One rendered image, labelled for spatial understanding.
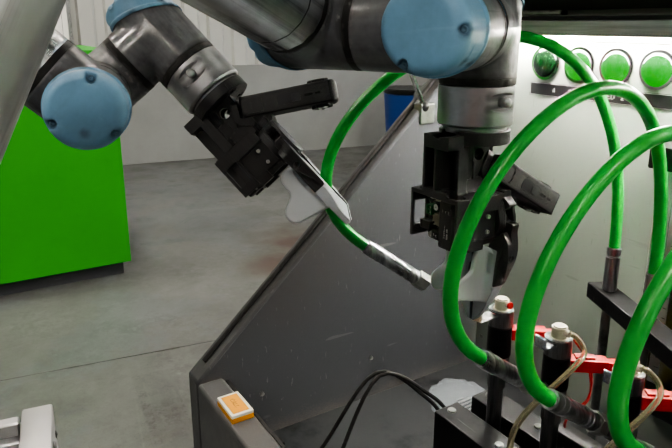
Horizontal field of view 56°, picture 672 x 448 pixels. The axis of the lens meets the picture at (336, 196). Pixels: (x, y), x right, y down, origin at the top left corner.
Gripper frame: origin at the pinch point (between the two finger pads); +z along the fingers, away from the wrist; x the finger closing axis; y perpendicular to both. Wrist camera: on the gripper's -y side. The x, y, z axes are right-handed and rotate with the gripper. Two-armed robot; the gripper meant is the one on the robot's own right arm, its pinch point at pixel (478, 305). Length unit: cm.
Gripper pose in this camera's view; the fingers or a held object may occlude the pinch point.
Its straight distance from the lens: 73.0
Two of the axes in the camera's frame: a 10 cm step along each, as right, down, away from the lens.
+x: 5.3, 2.2, -8.2
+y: -8.5, 1.4, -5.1
